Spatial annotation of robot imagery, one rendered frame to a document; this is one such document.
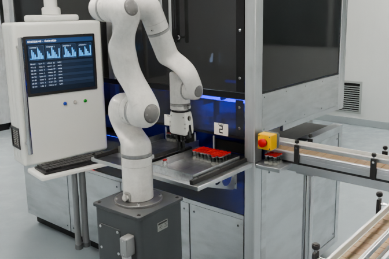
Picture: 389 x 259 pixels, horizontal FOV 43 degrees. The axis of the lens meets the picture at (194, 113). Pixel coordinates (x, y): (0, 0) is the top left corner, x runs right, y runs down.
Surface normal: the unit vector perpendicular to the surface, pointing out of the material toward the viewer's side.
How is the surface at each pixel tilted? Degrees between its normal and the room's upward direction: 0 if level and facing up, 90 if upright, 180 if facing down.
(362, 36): 90
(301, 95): 90
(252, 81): 90
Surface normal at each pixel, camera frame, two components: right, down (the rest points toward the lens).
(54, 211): -0.64, 0.17
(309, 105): 0.77, 0.12
